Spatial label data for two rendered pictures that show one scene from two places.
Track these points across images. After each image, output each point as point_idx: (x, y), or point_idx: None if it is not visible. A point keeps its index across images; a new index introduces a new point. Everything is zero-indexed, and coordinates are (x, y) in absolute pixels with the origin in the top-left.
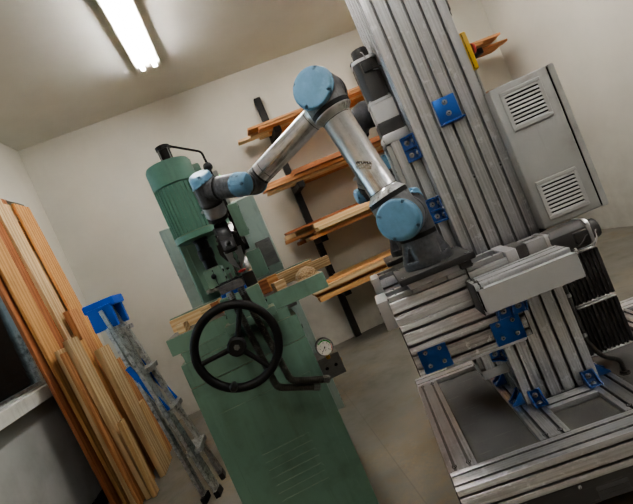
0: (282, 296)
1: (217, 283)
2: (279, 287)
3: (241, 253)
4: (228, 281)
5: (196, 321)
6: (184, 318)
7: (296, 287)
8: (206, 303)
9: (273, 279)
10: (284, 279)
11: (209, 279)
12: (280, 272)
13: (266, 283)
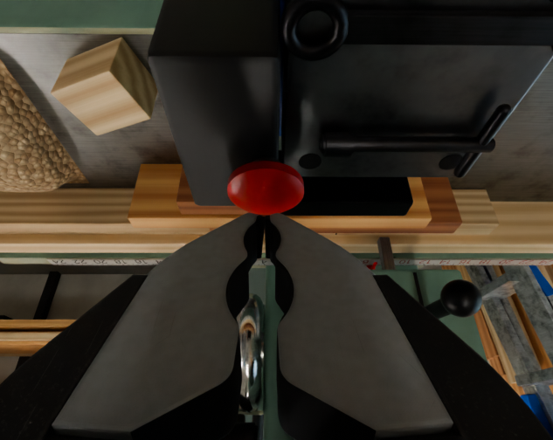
0: (114, 5)
1: (418, 281)
2: (100, 52)
3: (161, 296)
4: (460, 19)
5: (509, 206)
6: None
7: (10, 12)
8: (454, 257)
9: (153, 200)
10: (123, 204)
11: (459, 318)
12: (127, 244)
13: (187, 184)
